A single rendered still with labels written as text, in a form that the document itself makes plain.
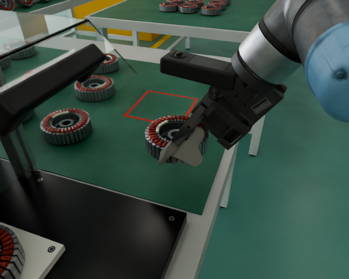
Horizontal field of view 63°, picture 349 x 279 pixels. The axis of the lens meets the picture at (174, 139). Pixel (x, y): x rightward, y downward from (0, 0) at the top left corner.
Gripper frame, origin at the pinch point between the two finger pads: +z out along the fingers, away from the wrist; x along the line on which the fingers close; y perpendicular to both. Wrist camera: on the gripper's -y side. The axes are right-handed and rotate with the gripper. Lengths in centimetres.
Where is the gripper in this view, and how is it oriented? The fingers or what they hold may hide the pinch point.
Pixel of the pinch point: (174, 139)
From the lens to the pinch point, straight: 51.9
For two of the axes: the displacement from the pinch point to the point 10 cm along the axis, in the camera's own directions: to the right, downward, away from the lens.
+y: 7.6, 6.5, 0.1
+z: -4.8, 5.5, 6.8
